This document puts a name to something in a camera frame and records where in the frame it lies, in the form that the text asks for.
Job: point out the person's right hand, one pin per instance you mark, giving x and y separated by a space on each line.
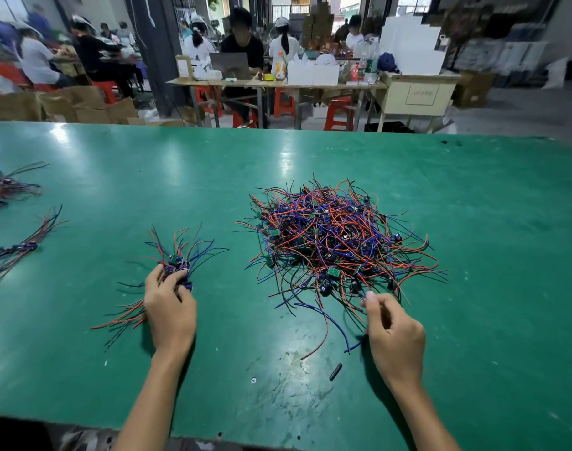
397 347

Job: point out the person's left hand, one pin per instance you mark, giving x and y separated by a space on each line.
170 314

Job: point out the person's left forearm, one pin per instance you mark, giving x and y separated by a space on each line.
150 408

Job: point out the small black plastic piece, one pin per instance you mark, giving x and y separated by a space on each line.
335 372

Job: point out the red plastic stool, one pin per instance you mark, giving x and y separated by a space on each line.
107 90
340 115
285 103
205 94

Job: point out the row of cardboard boxes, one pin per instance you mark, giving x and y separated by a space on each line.
72 105

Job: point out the long wooden work table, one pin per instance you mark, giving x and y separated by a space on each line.
267 84

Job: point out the cream cabinet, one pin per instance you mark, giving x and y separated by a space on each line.
418 96

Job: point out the grey laptop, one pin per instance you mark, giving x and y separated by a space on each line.
230 65

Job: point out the dark pillar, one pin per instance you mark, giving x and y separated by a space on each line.
157 51

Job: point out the brown cardboard box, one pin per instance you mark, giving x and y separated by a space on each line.
475 89

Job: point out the row of white containers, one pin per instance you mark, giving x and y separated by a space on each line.
312 74

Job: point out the dark blue bag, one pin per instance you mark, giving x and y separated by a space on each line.
388 63

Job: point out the stack of white boxes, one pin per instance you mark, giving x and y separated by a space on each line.
413 47

